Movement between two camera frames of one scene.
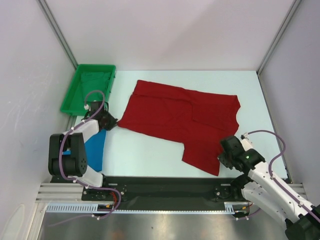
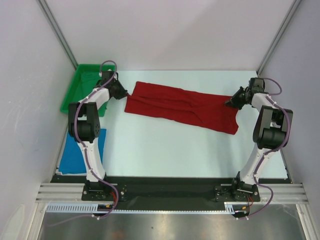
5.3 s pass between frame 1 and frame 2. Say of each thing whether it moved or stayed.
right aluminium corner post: stayed
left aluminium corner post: stayed
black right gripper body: moved
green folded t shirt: stayed
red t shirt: moved
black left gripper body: moved
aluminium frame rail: stayed
